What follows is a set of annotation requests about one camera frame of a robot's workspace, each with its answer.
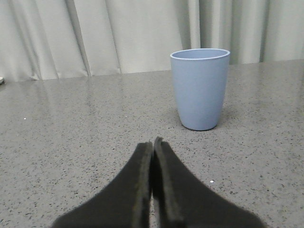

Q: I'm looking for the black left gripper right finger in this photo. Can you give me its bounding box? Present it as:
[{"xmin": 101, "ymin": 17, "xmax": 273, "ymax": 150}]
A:
[{"xmin": 152, "ymin": 137, "xmax": 265, "ymax": 228}]

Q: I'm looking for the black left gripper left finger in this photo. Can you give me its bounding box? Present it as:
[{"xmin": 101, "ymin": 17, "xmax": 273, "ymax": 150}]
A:
[{"xmin": 52, "ymin": 142, "xmax": 152, "ymax": 228}]

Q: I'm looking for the blue plastic cup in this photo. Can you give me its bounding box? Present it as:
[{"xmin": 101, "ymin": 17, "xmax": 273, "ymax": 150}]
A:
[{"xmin": 170, "ymin": 48, "xmax": 230, "ymax": 131}]

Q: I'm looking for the grey curtain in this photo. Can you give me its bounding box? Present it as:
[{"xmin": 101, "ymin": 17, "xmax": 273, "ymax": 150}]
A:
[{"xmin": 0, "ymin": 0, "xmax": 304, "ymax": 81}]

